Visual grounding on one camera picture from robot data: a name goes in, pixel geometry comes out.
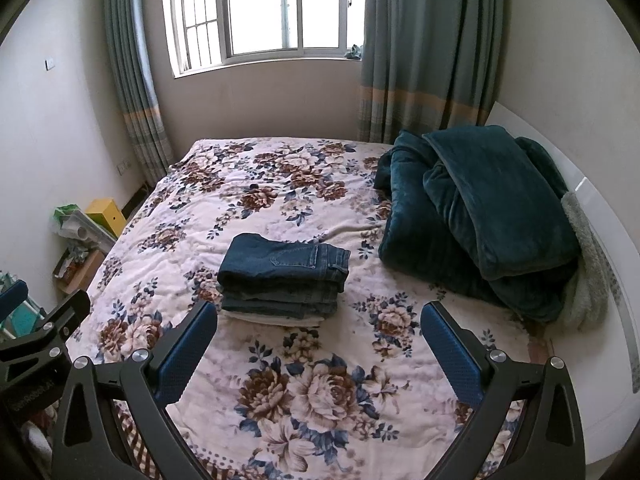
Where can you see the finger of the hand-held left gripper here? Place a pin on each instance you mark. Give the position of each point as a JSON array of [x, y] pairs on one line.
[[12, 297], [67, 312]]

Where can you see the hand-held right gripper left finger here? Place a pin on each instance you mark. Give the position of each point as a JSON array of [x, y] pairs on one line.
[[187, 345]]

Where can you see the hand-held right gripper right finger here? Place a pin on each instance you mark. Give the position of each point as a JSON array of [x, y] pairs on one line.
[[450, 355]]

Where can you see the blue denim jeans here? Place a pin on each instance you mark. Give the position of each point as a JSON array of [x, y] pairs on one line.
[[285, 260]]

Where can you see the folded white pants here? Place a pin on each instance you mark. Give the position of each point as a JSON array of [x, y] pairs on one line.
[[270, 319]]

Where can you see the teal and white rack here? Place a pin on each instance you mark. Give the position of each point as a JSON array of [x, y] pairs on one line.
[[31, 318]]

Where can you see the open cardboard box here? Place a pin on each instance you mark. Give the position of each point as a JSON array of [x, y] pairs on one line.
[[80, 267]]

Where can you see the green plastic bag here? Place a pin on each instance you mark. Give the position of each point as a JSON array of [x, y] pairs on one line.
[[65, 215]]

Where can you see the yellow box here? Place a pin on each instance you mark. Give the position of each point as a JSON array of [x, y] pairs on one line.
[[105, 215]]

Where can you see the floral print blanket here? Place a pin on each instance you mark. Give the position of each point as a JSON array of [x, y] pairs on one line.
[[300, 390]]

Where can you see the dark teal plush quilt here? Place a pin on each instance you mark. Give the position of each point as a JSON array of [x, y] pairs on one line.
[[480, 220]]

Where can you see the grey fuzzy blanket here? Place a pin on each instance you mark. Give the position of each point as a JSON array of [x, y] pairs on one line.
[[587, 270]]

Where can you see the white bed headboard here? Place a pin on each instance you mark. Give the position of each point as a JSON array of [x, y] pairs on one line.
[[600, 210]]

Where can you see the grey-green striped curtain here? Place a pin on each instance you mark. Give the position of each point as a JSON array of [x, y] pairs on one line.
[[425, 60], [135, 85]]

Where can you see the teal cloth on windowsill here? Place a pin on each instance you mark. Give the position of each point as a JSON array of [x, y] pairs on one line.
[[354, 52]]

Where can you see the wall socket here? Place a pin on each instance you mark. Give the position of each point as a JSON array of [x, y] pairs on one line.
[[125, 166]]

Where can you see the white wall switch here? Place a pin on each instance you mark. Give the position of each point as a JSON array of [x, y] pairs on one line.
[[50, 64]]

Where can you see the window with metal frame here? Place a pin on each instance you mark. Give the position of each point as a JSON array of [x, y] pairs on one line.
[[270, 10]]

